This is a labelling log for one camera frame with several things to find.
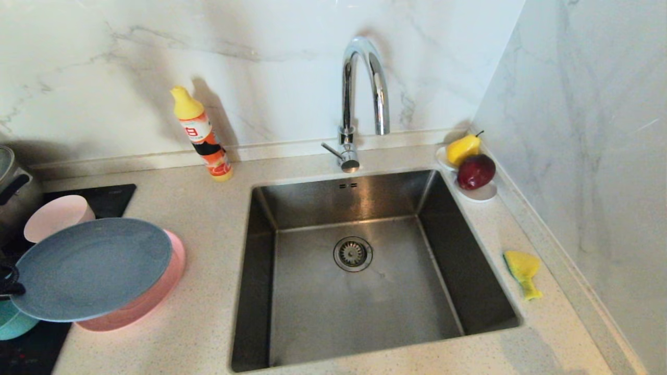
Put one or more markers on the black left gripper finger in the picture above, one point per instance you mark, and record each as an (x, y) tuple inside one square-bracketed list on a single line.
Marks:
[(9, 281)]

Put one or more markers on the teal bowl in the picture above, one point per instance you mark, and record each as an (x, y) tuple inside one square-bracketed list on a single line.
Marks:
[(15, 325)]

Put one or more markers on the pink bowl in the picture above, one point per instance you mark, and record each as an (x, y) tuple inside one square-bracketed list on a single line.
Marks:
[(54, 216)]

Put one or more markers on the blue grey plate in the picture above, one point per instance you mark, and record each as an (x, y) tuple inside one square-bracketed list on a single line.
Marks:
[(94, 271)]

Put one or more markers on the pink plate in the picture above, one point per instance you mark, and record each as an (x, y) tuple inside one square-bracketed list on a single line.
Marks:
[(156, 297)]

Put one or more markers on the orange white dish soap bottle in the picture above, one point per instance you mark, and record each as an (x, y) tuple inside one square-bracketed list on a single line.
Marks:
[(203, 135)]

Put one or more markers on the yellow green sponge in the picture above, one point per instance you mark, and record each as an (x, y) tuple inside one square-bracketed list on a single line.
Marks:
[(523, 265)]

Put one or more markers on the stainless steel sink basin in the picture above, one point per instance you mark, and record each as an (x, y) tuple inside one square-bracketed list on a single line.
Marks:
[(365, 312)]

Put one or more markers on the steel cooking pot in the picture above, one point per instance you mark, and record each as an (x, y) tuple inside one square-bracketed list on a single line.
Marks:
[(15, 192)]

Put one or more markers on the black induction cooktop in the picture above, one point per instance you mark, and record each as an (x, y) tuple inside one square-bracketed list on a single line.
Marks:
[(112, 200)]

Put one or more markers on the round metal drain strainer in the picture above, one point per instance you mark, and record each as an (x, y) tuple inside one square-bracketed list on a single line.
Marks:
[(353, 253)]

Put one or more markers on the chrome gooseneck faucet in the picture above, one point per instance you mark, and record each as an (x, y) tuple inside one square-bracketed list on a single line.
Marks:
[(348, 94)]

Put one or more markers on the yellow pear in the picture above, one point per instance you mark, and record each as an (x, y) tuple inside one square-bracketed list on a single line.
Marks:
[(463, 150)]

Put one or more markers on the dark red apple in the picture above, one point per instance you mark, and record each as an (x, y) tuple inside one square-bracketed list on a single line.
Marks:
[(476, 172)]

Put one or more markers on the small white fruit dish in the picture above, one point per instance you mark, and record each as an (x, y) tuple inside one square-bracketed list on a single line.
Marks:
[(483, 195)]

